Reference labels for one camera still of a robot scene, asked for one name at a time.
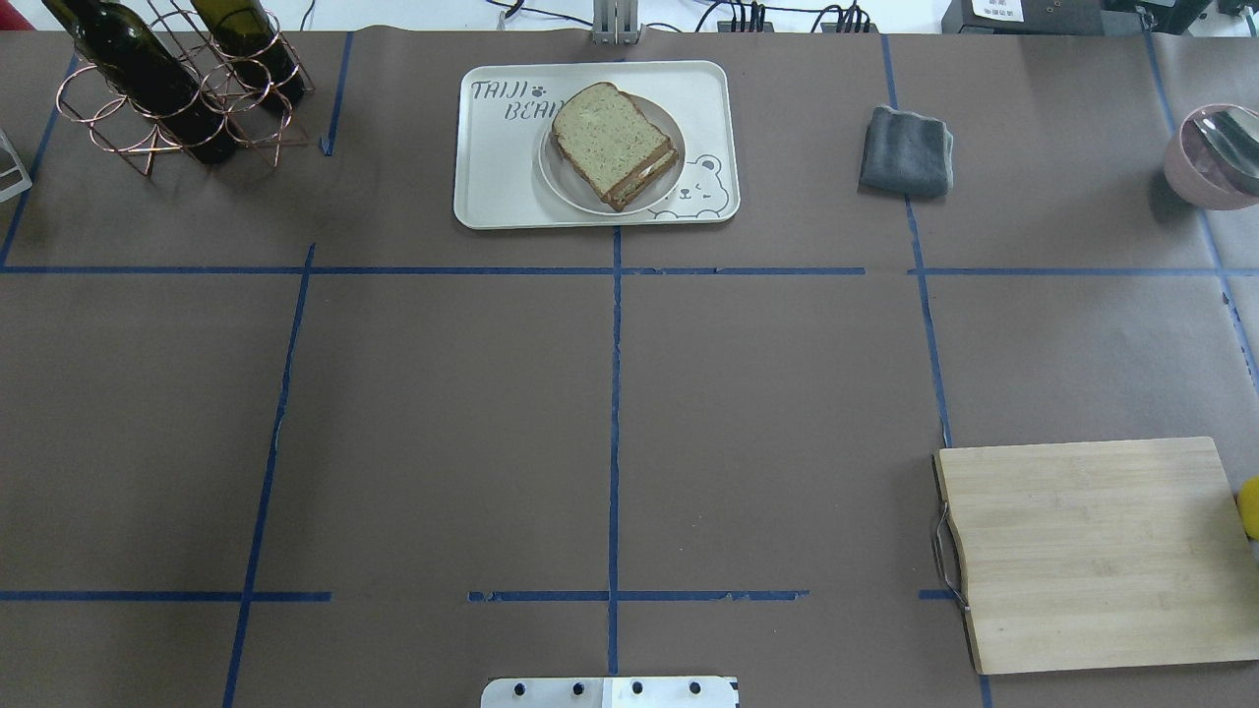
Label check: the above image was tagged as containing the bread slice with fried egg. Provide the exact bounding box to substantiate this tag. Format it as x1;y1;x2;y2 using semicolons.
603;147;681;213

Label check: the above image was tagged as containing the white plate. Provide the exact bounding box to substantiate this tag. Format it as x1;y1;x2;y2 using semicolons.
536;82;687;215

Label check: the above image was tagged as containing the cream serving tray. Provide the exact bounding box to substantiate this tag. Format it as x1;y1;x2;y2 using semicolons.
453;60;742;229

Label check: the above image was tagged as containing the grey folded cloth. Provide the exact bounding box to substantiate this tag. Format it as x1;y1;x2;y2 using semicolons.
859;105;954;199

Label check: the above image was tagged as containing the black computer box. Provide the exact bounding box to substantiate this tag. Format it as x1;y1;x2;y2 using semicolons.
940;0;1105;37

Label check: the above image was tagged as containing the green wine bottle middle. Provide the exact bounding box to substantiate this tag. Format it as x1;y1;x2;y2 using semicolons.
193;1;306;113

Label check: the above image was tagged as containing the green wine bottle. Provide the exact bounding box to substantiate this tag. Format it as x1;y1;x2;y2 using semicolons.
193;1;306;113
43;1;237;164

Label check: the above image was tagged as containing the wooden cutting board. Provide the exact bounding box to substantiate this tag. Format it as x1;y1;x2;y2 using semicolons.
932;438;1258;674

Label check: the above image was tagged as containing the green wine bottle front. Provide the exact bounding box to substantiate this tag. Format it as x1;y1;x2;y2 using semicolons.
43;1;237;164

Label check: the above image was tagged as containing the pink bowl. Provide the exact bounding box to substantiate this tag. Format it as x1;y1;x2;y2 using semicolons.
1165;103;1256;210

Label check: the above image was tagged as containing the yellow lemon left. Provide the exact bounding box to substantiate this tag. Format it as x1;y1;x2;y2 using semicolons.
1235;476;1259;542

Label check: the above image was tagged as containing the metal scoop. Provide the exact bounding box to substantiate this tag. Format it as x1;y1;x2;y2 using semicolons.
1192;106;1258;197

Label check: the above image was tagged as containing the aluminium frame post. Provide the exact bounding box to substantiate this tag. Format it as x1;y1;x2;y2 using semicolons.
592;0;642;45

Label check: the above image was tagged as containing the copper wire bottle rack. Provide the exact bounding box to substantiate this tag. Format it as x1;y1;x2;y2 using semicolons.
47;1;312;176

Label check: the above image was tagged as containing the white wire cup rack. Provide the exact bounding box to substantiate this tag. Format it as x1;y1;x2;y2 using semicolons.
0;130;34;203

